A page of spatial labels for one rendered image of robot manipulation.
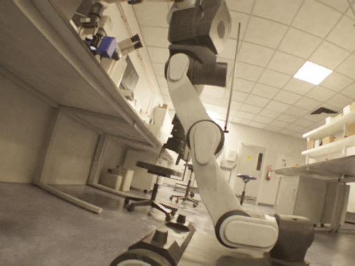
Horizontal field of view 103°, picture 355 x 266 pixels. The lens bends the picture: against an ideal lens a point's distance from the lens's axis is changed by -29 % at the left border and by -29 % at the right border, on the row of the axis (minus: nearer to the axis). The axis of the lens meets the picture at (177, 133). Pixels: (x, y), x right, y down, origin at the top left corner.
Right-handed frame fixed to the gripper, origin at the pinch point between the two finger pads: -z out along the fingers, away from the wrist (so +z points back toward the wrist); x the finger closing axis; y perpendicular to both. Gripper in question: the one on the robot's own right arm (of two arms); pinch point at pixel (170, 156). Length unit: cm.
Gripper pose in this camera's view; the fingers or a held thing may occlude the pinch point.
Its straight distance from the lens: 104.0
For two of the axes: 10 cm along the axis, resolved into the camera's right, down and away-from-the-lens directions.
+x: -8.2, -2.6, 5.1
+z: 3.7, -9.2, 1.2
